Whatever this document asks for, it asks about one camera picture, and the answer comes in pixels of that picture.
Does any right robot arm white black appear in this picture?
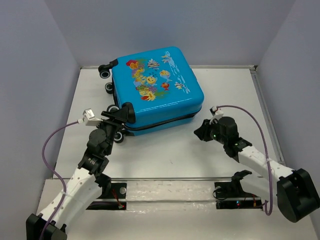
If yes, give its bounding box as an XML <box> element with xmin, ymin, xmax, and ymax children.
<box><xmin>193</xmin><ymin>116</ymin><xmax>320</xmax><ymax>223</ymax></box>

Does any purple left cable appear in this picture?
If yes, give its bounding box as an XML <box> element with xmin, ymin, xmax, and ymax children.
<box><xmin>38</xmin><ymin>119</ymin><xmax>86</xmax><ymax>240</ymax></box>

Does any blue hard-shell suitcase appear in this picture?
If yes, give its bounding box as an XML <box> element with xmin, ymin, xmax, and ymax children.
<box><xmin>98</xmin><ymin>46</ymin><xmax>205</xmax><ymax>143</ymax></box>

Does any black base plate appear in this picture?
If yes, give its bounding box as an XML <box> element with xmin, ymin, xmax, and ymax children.
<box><xmin>86</xmin><ymin>182</ymin><xmax>127</xmax><ymax>211</ymax></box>
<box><xmin>212</xmin><ymin>181</ymin><xmax>264</xmax><ymax>210</ymax></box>

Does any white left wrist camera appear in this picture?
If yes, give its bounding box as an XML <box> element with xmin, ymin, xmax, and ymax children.
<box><xmin>76</xmin><ymin>108</ymin><xmax>103</xmax><ymax>127</ymax></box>

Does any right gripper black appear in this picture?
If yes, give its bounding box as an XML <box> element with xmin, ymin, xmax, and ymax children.
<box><xmin>192</xmin><ymin>117</ymin><xmax>227</xmax><ymax>145</ymax></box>

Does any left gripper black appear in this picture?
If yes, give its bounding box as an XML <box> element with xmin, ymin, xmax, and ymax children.
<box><xmin>95</xmin><ymin>107</ymin><xmax>129</xmax><ymax>155</ymax></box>

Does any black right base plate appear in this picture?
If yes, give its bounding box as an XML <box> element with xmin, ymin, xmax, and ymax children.
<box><xmin>212</xmin><ymin>181</ymin><xmax>264</xmax><ymax>210</ymax></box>

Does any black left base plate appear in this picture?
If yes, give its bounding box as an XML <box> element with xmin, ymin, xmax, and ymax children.
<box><xmin>86</xmin><ymin>182</ymin><xmax>127</xmax><ymax>211</ymax></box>

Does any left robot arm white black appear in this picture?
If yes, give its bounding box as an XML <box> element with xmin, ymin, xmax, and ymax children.
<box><xmin>26</xmin><ymin>102</ymin><xmax>136</xmax><ymax>240</ymax></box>

